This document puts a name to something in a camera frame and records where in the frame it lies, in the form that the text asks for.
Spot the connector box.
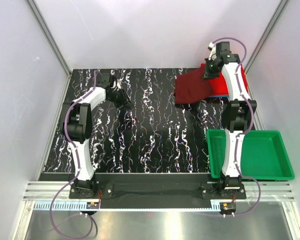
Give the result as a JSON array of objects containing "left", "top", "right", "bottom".
[
  {"left": 220, "top": 202, "right": 237, "bottom": 211},
  {"left": 86, "top": 201, "right": 100, "bottom": 210}
]

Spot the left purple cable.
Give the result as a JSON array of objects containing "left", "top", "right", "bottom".
[{"left": 49, "top": 70, "right": 99, "bottom": 239}]

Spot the aluminium front rail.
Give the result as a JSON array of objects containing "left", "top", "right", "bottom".
[{"left": 13, "top": 175, "right": 300, "bottom": 240}]

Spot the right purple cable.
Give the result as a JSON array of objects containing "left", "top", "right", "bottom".
[{"left": 212, "top": 36, "right": 262, "bottom": 217}]

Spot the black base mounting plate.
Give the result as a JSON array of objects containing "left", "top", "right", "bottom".
[{"left": 39, "top": 172, "right": 246, "bottom": 210}]

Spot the folded blue t-shirt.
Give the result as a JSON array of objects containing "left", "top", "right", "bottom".
[{"left": 208, "top": 94, "right": 229, "bottom": 98}]

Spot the right connector box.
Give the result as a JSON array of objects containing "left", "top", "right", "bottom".
[{"left": 220, "top": 202, "right": 237, "bottom": 211}]

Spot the left connector box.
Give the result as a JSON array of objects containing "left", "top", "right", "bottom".
[{"left": 86, "top": 201, "right": 100, "bottom": 210}]

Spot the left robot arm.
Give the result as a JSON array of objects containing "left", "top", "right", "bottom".
[{"left": 60, "top": 71, "right": 134, "bottom": 199}]

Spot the left aluminium frame post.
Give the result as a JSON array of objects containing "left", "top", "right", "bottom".
[{"left": 25, "top": 0, "right": 72, "bottom": 77}]

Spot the dark red t-shirt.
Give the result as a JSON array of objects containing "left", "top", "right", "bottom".
[{"left": 174, "top": 64, "right": 214, "bottom": 105}]

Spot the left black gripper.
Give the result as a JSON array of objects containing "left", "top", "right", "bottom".
[{"left": 107, "top": 88, "right": 135, "bottom": 111}]

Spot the folded bright red t-shirt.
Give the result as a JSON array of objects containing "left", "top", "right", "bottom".
[{"left": 203, "top": 67, "right": 249, "bottom": 95}]

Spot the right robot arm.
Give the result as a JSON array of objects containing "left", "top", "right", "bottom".
[{"left": 202, "top": 37, "right": 257, "bottom": 199}]

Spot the purple cable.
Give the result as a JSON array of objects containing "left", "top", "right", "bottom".
[
  {"left": 212, "top": 36, "right": 262, "bottom": 217},
  {"left": 49, "top": 70, "right": 99, "bottom": 239}
]

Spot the aluminium frame post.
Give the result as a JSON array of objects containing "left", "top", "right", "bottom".
[
  {"left": 25, "top": 0, "right": 72, "bottom": 77},
  {"left": 243, "top": 0, "right": 291, "bottom": 75}
]

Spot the right aluminium frame post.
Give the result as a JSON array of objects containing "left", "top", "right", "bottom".
[{"left": 243, "top": 0, "right": 291, "bottom": 75}]

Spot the green plastic tray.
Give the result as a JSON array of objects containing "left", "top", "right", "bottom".
[{"left": 207, "top": 129, "right": 295, "bottom": 181}]

